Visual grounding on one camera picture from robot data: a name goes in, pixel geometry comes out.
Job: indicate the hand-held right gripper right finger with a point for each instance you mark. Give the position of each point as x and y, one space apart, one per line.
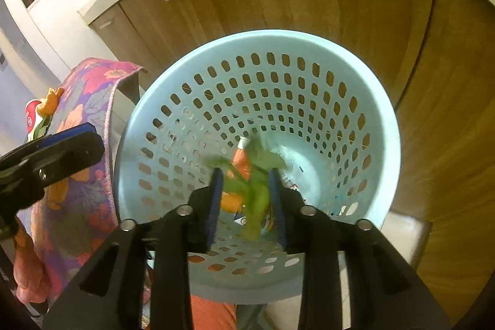
279 221

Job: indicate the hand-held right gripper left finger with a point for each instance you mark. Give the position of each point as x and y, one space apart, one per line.
215 210

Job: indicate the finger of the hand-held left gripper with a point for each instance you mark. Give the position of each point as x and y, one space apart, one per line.
65 133
73 158

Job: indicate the green bok choy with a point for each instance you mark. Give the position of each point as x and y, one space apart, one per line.
255 198

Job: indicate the orange snack packet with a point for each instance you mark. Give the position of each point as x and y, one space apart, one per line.
241 163

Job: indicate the teal perforated plastic basket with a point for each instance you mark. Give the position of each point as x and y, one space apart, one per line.
348 55

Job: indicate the person's left hand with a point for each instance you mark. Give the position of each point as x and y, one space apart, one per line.
29 268

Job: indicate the green vegetable leaf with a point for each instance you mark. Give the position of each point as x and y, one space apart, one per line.
40 129

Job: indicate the red and white paper cup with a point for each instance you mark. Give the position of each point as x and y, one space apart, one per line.
33 117

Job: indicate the floral purple tablecloth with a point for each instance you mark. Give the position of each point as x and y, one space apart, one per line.
77 206

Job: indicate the salmon cloth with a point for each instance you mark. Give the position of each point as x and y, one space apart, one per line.
212 314

